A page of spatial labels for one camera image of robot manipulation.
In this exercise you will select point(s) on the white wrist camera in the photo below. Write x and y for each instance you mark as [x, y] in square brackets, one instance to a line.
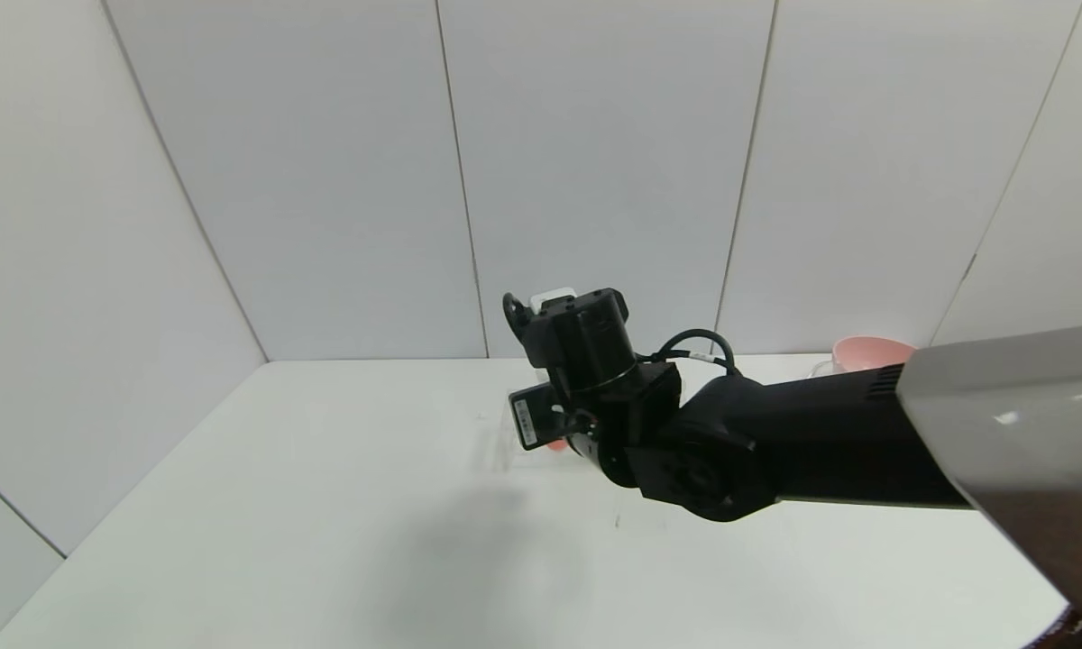
[554, 294]

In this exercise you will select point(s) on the test tube with red pigment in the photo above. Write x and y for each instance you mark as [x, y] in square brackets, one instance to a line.
[557, 443]

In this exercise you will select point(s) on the pink bowl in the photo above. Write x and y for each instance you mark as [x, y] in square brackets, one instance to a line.
[866, 351]

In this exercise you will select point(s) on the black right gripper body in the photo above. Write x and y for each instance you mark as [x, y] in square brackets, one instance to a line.
[530, 418]

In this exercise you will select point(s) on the clear glass beaker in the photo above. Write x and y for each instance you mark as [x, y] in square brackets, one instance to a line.
[820, 368]

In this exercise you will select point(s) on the clear acrylic test tube rack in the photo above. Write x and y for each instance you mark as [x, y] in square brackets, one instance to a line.
[505, 433]

